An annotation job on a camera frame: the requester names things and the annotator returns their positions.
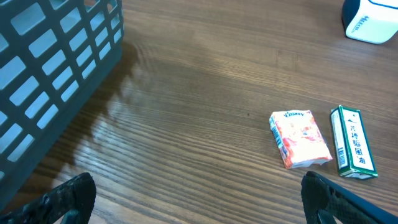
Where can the orange tissue pack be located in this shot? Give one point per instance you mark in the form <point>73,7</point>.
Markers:
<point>298,138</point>

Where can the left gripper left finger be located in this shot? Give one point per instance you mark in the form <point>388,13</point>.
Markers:
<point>71,202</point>

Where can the grey plastic mesh basket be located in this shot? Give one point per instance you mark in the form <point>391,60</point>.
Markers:
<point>54,55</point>

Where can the white barcode scanner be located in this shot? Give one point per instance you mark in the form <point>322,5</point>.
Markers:
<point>373,21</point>

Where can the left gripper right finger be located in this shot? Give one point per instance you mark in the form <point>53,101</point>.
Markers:
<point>327,202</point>

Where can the green white medicine box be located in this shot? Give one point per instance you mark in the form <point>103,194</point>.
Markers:
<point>353,152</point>

